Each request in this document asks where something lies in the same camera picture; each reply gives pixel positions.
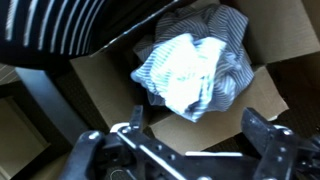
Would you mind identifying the black slatted office chair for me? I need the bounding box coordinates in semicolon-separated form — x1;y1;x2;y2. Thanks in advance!
0;0;181;180

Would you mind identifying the blue striped shirt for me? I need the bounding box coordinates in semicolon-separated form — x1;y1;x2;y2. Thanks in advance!
130;3;255;123

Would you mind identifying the open cardboard box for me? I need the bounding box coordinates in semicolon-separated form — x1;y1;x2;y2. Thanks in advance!
69;0;320;156

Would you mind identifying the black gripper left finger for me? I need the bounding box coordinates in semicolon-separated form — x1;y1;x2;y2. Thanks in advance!
59;104;181;180

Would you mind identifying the plain white cloth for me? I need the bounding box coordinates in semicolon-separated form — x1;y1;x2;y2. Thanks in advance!
173;33;228;113

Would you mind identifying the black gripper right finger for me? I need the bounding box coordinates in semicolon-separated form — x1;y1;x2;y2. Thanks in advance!
240;107;320;180

